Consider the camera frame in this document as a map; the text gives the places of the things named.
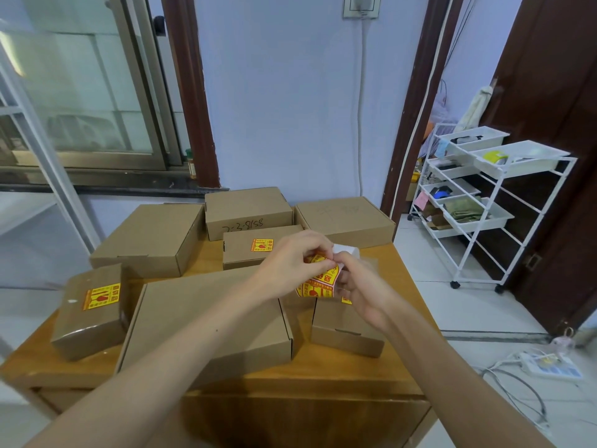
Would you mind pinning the person's left hand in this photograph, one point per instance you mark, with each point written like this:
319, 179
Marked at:
287, 268

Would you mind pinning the person's right hand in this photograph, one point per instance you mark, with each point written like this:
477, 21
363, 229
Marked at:
371, 296

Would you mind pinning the roll of yellow red stickers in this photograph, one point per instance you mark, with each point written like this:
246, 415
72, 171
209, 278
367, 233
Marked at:
312, 290

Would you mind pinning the small plain cardboard box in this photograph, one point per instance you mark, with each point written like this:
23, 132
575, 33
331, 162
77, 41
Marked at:
345, 338

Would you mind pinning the tape-wrapped cardboard box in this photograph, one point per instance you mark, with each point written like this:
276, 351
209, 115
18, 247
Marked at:
88, 333

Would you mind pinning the person's right forearm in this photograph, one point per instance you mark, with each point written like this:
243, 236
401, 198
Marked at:
466, 401

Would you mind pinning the person's left forearm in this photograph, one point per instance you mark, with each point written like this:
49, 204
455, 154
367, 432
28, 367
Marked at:
158, 377

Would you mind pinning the pink sticky note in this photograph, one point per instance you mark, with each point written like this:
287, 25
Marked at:
421, 201

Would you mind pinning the blue item in tray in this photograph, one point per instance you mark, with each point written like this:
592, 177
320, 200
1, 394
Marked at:
441, 194

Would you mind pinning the folded green cloth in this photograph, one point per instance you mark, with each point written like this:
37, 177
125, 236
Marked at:
464, 209

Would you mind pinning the wooden cabinet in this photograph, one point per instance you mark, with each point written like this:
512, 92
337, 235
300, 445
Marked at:
326, 419

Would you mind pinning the small orange bottle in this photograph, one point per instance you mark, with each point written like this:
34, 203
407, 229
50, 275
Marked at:
191, 167

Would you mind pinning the dark stone windowsill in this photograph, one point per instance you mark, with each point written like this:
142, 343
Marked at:
116, 181

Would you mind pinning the grey hanging garment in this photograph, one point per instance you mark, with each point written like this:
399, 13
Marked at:
443, 116

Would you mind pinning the small pink floor device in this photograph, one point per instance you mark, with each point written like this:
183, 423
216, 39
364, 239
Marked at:
562, 344

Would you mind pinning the white power strip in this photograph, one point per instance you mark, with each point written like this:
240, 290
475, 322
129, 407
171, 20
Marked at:
555, 368

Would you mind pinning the white rolling tray cart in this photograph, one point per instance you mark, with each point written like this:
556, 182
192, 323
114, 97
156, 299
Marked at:
527, 167

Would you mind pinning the white hanging cloth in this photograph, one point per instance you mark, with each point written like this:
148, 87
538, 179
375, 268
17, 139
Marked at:
476, 109

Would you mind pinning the white metal shelf rack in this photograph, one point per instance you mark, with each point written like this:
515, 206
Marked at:
59, 181

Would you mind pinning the sliding glass window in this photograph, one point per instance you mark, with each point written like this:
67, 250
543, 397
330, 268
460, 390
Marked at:
84, 83

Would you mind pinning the dark brown wooden door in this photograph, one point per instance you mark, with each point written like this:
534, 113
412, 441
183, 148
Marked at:
559, 88

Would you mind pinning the dark brown door frame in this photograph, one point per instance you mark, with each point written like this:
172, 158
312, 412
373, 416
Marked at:
410, 111

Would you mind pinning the dark brown window post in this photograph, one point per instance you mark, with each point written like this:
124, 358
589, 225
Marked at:
191, 88

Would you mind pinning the white wall socket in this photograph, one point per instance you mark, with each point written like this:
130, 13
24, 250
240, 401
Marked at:
347, 14

